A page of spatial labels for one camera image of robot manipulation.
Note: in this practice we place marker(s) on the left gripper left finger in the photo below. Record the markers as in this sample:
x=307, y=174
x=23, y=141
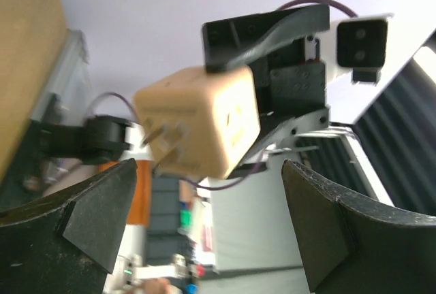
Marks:
x=67, y=242

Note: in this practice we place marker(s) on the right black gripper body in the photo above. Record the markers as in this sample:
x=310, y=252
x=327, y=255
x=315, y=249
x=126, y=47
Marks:
x=290, y=81

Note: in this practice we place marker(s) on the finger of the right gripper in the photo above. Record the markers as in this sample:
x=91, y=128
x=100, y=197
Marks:
x=234, y=42
x=282, y=133

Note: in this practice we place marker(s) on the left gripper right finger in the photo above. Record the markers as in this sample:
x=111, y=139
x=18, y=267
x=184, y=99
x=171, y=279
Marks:
x=350, y=243

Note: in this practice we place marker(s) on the orange cube plug adapter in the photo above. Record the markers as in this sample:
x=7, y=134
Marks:
x=199, y=124

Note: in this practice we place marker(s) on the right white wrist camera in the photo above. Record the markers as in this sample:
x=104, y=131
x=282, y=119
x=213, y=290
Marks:
x=356, y=46

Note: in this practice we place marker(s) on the left aluminium frame rail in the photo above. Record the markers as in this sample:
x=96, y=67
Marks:
x=68, y=88

